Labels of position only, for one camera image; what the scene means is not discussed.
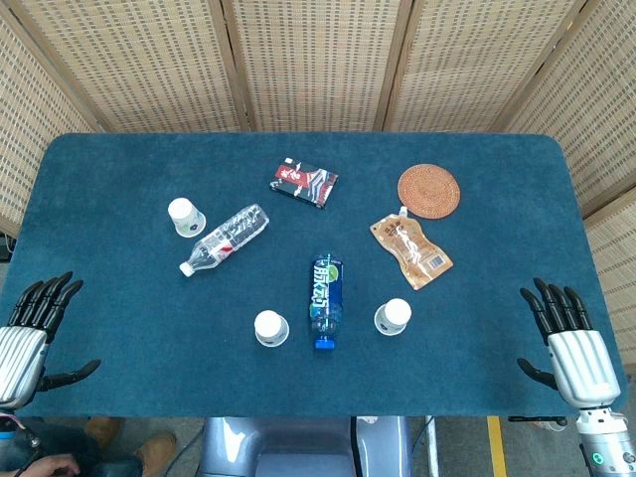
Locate brown spouted drink pouch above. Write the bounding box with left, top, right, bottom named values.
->
left=369, top=206, right=454, bottom=292

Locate blue fabric table cover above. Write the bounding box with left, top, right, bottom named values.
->
left=0, top=131, right=630, bottom=418

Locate woven bamboo screen panel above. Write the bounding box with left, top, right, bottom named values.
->
left=583, top=198, right=636, bottom=359
left=221, top=0, right=413, bottom=133
left=375, top=0, right=605, bottom=133
left=501, top=0, right=636, bottom=220
left=0, top=9, right=100, bottom=235
left=4, top=0, right=254, bottom=133

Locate round woven rattan coaster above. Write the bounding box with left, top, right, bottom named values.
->
left=397, top=163, right=461, bottom=219

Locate thin black rod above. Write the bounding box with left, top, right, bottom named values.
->
left=508, top=415, right=568, bottom=427

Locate clear plastic water bottle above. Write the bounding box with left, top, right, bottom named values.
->
left=178, top=202, right=271, bottom=278

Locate black red printed box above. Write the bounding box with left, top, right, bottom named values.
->
left=269, top=157, right=340, bottom=211

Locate bare person hand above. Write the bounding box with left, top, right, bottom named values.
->
left=14, top=454, right=81, bottom=477

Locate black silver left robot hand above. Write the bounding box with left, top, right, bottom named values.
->
left=0, top=270, right=102, bottom=411

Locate white flower-print paper cup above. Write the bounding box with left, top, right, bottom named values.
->
left=374, top=297, right=413, bottom=337
left=166, top=197, right=207, bottom=239
left=253, top=309, right=290, bottom=348

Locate grey robot torso base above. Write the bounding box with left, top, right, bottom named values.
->
left=198, top=415, right=413, bottom=477

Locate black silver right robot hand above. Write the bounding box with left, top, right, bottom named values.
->
left=516, top=276, right=623, bottom=409

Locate white table leg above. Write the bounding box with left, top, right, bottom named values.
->
left=425, top=415, right=441, bottom=477

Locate blue sports drink bottle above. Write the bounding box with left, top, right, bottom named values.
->
left=309, top=251, right=346, bottom=352

